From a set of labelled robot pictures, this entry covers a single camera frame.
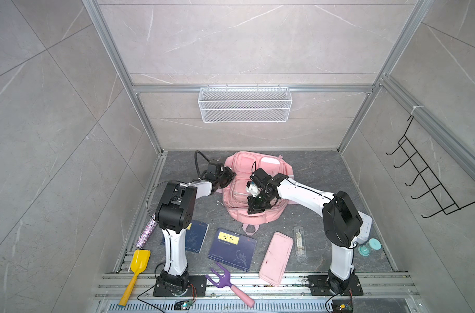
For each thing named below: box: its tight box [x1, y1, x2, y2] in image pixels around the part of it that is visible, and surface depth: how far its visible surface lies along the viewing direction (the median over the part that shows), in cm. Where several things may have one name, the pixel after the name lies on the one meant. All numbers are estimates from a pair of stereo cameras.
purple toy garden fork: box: [205, 262, 256, 308], surface depth 76 cm
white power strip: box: [356, 211, 372, 245], surface depth 85 cm
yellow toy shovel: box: [118, 249, 152, 308], surface depth 80 cm
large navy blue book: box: [207, 228, 258, 272], surface depth 83 cm
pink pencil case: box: [258, 231, 294, 287], surface depth 80 cm
